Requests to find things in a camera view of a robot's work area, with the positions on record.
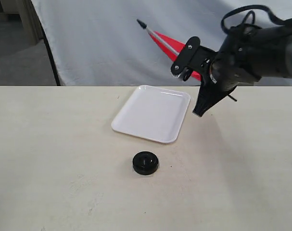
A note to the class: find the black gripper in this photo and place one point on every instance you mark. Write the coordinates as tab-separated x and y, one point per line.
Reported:
221	71

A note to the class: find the red flag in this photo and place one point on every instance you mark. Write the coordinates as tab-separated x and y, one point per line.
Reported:
170	47

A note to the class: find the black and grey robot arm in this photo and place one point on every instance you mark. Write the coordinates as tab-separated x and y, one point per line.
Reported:
247	54

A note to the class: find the black round flag base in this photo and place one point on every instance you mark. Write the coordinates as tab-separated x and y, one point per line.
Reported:
145	163

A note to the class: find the white plastic tray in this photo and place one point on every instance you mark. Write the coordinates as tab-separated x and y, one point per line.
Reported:
153	113

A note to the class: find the white backdrop cloth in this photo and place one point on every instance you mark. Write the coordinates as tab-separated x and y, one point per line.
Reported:
100	43

